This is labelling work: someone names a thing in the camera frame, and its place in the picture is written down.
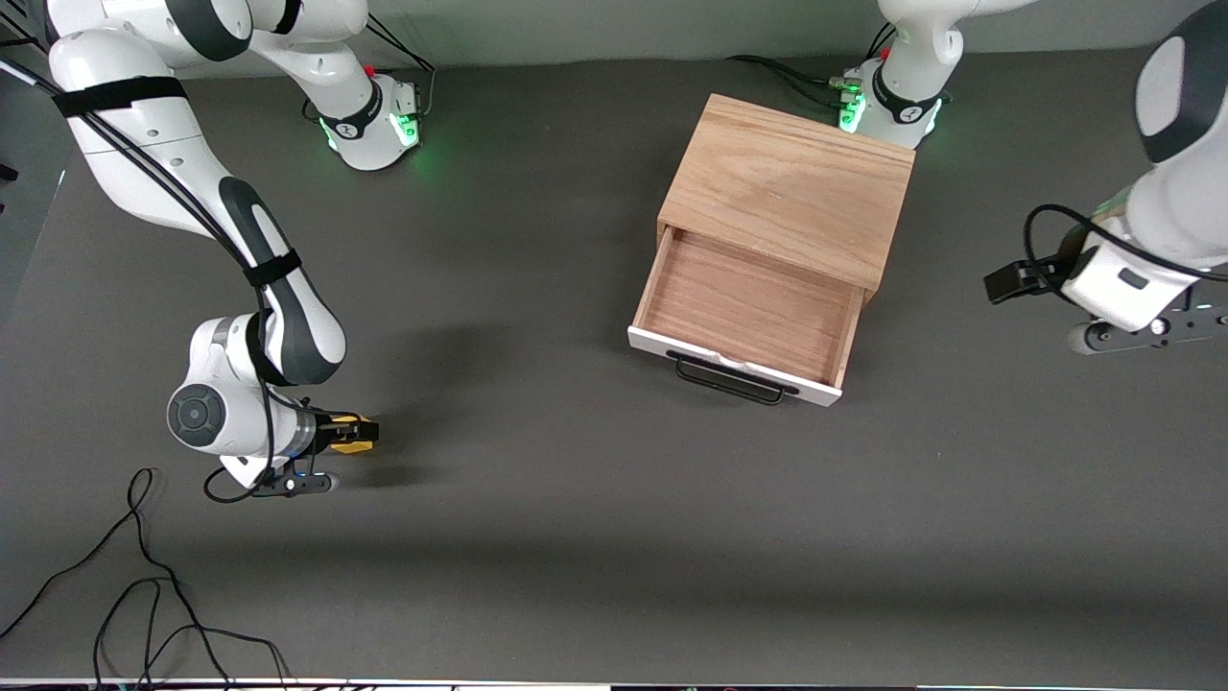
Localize black velcro upper-arm strap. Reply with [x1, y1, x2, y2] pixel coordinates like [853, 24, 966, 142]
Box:
[53, 77, 188, 118]

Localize yellow cube block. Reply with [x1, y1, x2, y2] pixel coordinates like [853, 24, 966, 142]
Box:
[331, 416, 380, 456]

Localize wooden drawer with white face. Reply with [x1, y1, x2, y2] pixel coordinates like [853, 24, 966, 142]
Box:
[628, 226, 869, 409]

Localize black left arm base cables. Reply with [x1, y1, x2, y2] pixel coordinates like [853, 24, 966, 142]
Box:
[724, 21, 898, 108]

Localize black right arm base cables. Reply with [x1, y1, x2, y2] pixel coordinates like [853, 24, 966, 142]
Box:
[305, 14, 437, 126]

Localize black metal drawer handle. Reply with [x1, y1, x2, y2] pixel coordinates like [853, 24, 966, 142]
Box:
[667, 350, 799, 406]

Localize wooden drawer cabinet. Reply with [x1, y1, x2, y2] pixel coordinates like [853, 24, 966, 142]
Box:
[656, 93, 915, 306]

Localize thin black loose cable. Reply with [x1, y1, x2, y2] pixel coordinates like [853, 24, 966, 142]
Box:
[0, 468, 289, 688]

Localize black arm base cables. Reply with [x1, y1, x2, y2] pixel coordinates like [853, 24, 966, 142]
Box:
[724, 21, 898, 108]
[305, 14, 437, 126]

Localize black velcro forearm strap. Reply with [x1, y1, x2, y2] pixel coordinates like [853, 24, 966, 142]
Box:
[243, 251, 301, 287]

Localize grey felt table mat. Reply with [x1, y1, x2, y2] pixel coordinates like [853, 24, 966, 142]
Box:
[0, 38, 1228, 684]

